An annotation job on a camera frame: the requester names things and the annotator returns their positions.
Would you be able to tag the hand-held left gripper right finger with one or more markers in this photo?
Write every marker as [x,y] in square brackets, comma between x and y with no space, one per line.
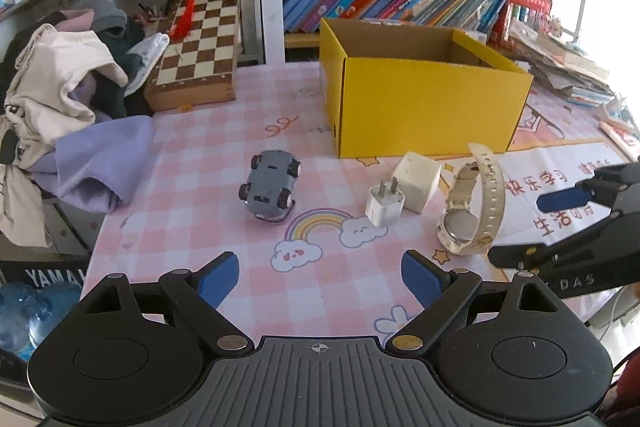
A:
[422,279]

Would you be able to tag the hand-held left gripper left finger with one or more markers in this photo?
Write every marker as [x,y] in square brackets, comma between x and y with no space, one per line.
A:
[217,279]

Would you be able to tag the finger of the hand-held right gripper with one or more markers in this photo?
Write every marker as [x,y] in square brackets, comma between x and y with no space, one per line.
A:
[525,256]
[565,201]

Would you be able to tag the small white charger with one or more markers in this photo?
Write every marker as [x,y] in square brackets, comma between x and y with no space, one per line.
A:
[385,209]

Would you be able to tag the large white charger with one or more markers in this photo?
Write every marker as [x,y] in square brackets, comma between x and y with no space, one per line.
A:
[417,177]

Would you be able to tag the grey toy car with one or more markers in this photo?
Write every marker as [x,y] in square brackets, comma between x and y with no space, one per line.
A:
[270,182]

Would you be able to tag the yellow cardboard box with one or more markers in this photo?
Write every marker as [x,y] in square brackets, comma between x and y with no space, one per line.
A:
[425,107]

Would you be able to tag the pink checked cloth desktop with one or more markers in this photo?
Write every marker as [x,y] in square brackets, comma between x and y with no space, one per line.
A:
[200,167]

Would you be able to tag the pink red magazine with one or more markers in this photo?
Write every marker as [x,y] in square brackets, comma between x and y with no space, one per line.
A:
[620,137]

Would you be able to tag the stack of papers and books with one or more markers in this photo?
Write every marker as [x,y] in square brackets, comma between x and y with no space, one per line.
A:
[565,62]

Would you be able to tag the black case white lettering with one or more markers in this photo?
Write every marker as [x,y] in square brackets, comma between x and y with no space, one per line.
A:
[50,278]

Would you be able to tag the lilac garment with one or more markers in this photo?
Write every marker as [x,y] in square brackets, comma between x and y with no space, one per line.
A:
[100,157]

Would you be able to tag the blue water bottle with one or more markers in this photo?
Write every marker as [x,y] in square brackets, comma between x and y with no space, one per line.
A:
[30,312]

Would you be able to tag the red box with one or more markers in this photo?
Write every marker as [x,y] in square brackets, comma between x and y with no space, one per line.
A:
[527,4]

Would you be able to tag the wooden chessboard box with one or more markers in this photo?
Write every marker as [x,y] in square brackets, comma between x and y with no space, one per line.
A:
[200,52]

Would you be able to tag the red tassel ornament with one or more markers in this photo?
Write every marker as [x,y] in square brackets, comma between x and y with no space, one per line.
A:
[182,17]

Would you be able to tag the pile of clothes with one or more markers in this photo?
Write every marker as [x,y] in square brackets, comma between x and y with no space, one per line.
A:
[50,67]

